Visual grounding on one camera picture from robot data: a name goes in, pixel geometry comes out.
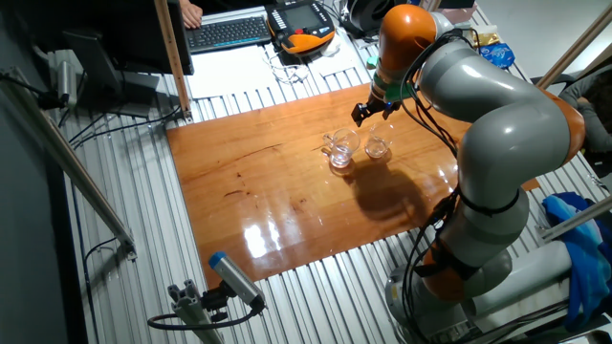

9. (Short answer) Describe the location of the white charger with cable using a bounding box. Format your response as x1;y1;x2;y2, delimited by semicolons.
262;50;312;86

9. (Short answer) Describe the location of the grey monitor stand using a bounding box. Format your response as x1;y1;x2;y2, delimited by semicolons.
61;31;162;118

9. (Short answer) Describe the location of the short aluminium frame beam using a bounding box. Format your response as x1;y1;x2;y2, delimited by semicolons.
539;195;612;242

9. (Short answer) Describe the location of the small silver camera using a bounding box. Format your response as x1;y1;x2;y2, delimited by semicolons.
56;59;78;109

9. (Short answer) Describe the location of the person in face mask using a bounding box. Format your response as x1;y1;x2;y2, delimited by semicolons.
535;3;612;90

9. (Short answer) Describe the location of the silver camera with blue cap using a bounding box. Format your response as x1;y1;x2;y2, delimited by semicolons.
208;251;267;310

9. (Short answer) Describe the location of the orange black teach pendant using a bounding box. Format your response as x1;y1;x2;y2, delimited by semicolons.
265;0;337;56

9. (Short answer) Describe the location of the large white paper sheet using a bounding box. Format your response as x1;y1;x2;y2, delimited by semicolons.
186;45;288;100

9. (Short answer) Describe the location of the thin black power cable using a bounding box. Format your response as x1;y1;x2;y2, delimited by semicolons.
66;105;183;144

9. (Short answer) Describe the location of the black round spool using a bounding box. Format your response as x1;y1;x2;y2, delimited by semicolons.
339;0;383;39

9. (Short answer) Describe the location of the operator hand at keyboard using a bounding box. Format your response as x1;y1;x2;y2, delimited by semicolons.
179;0;205;30

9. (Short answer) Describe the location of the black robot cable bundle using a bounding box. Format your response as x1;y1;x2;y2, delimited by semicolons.
399;28;474;344

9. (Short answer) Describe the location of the white crumpled tissue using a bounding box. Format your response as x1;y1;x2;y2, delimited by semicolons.
319;32;343;58

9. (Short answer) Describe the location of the gold snack packet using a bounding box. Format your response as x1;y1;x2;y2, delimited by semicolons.
470;24;501;48

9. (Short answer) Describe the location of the clear glass mug with handle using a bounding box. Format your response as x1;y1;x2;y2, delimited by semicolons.
322;127;361;169

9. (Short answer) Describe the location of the blue snack packet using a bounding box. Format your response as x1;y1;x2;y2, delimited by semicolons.
479;42;516;70

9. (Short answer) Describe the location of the black camera cable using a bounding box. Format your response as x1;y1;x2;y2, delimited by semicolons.
146;295;267;332

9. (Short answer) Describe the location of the short aluminium profile mount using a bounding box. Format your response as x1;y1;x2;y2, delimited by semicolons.
166;279;226;344

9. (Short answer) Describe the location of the glossy wooden board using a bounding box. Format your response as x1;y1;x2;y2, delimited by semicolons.
165;81;541;290

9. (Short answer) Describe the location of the black computer monitor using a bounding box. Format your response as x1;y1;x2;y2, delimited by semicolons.
13;0;195;76

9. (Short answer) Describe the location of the wooden upright post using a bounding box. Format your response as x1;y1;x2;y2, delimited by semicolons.
153;0;193;120

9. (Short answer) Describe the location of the pink box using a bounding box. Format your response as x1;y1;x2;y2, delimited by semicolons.
442;3;478;25

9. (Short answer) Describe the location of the clear glass cup without handle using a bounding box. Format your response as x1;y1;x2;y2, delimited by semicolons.
363;122;396;160

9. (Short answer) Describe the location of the black computer keyboard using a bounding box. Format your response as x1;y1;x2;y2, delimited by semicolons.
185;15;273;54

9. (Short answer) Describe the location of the small white paper sheet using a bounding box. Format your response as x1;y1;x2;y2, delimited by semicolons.
313;45;367;77

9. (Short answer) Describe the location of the blue cloth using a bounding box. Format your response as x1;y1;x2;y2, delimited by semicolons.
542;191;612;331

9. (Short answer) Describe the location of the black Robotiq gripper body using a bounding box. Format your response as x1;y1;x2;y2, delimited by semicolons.
363;89;402;114

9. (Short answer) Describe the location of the long aluminium frame beam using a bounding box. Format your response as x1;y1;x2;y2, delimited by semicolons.
0;66;139;262

